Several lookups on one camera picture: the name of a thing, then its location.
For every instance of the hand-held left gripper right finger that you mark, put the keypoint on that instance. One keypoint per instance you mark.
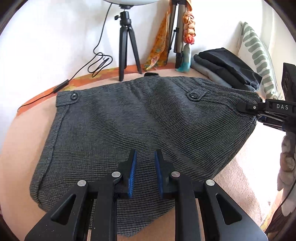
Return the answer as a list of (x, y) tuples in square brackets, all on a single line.
[(159, 178)]

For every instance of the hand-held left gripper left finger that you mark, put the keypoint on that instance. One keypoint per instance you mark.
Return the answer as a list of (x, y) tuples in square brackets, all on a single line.
[(132, 178)]

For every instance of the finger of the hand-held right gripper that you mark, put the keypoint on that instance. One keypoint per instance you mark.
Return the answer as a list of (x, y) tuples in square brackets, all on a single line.
[(260, 118), (248, 107)]

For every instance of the grey knit pants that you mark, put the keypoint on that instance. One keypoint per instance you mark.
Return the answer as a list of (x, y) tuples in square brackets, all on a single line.
[(129, 125)]

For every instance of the stack of folded dark clothes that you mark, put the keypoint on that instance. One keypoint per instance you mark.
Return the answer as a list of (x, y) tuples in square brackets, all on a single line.
[(233, 64)]

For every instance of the peach bed sheet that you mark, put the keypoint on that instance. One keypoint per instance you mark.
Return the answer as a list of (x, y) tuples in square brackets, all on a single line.
[(242, 166)]

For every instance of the light grey folded garment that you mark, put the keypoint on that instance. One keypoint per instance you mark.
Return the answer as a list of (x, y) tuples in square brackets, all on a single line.
[(208, 74)]

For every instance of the green patterned white pillow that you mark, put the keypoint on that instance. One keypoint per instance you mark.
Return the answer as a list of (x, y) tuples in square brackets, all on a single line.
[(256, 53)]

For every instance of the dark grey folded garment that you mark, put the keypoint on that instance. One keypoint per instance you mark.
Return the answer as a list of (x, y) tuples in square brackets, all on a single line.
[(209, 66)]

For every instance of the teal cloth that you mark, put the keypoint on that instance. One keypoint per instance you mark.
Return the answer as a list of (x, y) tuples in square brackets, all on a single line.
[(186, 59)]

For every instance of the braided colourful cloth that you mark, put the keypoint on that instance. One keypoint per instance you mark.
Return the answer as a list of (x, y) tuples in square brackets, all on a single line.
[(189, 26)]

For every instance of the tall tan tripod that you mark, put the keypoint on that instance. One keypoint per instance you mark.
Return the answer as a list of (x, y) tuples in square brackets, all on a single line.
[(176, 34)]

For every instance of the orange patterned scarf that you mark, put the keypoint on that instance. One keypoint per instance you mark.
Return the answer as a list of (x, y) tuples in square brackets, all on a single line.
[(158, 49)]

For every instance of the orange patterned blanket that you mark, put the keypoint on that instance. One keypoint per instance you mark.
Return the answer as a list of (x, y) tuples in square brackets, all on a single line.
[(76, 82)]

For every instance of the small black tripod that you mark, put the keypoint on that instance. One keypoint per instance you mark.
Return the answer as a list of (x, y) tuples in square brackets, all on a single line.
[(126, 44)]

